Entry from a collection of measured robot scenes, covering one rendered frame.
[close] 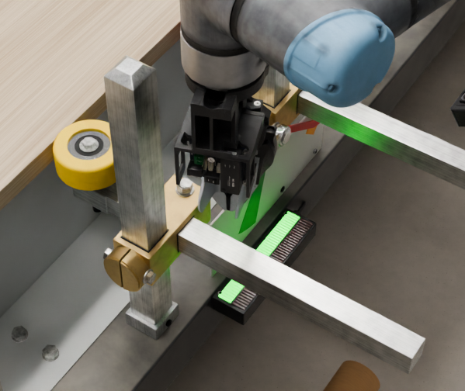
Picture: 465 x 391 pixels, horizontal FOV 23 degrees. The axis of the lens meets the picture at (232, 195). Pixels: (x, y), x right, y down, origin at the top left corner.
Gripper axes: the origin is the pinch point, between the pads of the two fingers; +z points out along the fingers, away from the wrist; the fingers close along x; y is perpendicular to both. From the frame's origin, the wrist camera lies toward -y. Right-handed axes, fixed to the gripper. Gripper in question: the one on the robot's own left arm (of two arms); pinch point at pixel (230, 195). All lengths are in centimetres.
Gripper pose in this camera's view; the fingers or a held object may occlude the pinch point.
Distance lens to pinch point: 116.1
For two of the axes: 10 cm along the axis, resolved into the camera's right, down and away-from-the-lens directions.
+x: 9.7, 1.8, -1.5
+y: -2.4, 7.4, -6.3
